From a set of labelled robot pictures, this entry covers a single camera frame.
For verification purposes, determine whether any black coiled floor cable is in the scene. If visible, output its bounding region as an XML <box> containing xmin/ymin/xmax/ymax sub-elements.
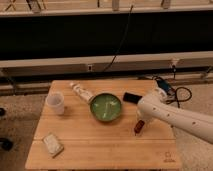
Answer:
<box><xmin>166</xmin><ymin>86</ymin><xmax>193</xmax><ymax>109</ymax></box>

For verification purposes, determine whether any green pan with white handle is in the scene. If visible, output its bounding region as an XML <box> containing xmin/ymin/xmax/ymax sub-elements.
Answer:
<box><xmin>70</xmin><ymin>82</ymin><xmax>122</xmax><ymax>122</ymax></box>

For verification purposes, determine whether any white sponge block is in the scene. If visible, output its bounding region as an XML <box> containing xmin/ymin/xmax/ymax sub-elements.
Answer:
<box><xmin>42</xmin><ymin>133</ymin><xmax>64</xmax><ymax>157</ymax></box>

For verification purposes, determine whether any black rectangular phone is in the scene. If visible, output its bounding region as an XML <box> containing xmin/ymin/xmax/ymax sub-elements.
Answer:
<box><xmin>123</xmin><ymin>92</ymin><xmax>141</xmax><ymax>104</ymax></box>

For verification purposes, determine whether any blue power box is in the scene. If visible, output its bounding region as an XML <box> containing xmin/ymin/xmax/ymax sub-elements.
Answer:
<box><xmin>157</xmin><ymin>79</ymin><xmax>174</xmax><ymax>95</ymax></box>

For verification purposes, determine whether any white wall plug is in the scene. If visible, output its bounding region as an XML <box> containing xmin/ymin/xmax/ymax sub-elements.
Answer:
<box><xmin>171</xmin><ymin>59</ymin><xmax>179</xmax><ymax>67</ymax></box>

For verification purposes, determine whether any translucent plastic cup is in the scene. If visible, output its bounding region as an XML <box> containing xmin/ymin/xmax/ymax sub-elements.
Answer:
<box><xmin>45</xmin><ymin>92</ymin><xmax>65</xmax><ymax>115</ymax></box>

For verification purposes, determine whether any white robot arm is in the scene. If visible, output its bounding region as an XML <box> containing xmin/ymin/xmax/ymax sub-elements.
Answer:
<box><xmin>137</xmin><ymin>88</ymin><xmax>213</xmax><ymax>144</ymax></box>

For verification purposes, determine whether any black hanging cable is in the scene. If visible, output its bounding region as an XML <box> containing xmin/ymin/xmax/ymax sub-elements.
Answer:
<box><xmin>100</xmin><ymin>4</ymin><xmax>135</xmax><ymax>73</ymax></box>

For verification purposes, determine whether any white wall outlet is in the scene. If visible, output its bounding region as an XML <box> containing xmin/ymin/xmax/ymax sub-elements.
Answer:
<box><xmin>88</xmin><ymin>64</ymin><xmax>93</xmax><ymax>72</ymax></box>

